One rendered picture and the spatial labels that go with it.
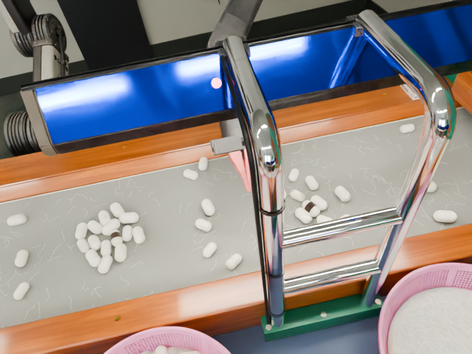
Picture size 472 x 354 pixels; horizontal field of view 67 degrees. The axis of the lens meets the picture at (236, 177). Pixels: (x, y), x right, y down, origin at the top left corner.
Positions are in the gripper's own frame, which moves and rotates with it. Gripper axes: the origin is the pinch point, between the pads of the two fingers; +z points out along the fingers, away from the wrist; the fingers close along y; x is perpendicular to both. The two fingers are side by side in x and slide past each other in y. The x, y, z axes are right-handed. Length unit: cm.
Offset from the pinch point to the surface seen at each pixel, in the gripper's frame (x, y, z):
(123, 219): 6.4, -24.5, 1.5
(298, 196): 4.5, 9.5, 3.7
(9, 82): 183, -132, -99
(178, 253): 1.9, -14.8, 9.3
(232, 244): 1.5, -4.7, 9.8
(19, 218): 10.1, -46.0, -2.7
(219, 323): -5.5, -9.3, 20.6
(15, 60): 174, -121, -109
